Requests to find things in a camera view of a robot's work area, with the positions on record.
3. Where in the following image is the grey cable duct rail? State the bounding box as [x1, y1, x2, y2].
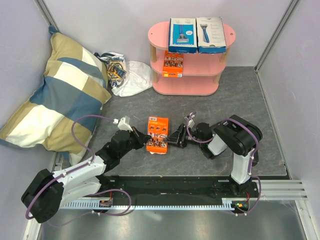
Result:
[61, 198, 235, 211]

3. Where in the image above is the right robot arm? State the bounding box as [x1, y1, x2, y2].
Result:
[164, 112, 263, 197]

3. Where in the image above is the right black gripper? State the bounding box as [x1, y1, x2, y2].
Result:
[162, 123, 204, 149]

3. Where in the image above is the striped blue beige pillow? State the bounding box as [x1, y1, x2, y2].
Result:
[0, 26, 111, 165]

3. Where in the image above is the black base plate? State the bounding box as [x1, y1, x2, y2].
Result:
[98, 176, 259, 206]

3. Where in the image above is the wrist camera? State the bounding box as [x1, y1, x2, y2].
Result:
[113, 116, 133, 132]
[184, 112, 196, 129]

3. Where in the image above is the orange razor box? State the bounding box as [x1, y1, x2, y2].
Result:
[146, 116, 169, 155]
[162, 50, 184, 78]

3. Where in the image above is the pink three-tier shelf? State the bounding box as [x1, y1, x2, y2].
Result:
[148, 21, 236, 96]

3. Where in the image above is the blue razor box clear front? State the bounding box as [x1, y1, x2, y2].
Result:
[168, 18, 198, 54]

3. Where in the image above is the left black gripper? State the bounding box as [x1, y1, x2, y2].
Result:
[118, 126, 151, 158]

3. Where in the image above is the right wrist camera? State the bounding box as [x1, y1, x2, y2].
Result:
[184, 112, 196, 129]

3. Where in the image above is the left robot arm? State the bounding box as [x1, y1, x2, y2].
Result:
[21, 127, 151, 223]

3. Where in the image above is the white blue razor box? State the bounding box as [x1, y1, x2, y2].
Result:
[196, 17, 227, 54]

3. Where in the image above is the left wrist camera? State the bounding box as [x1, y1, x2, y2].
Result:
[113, 116, 133, 132]

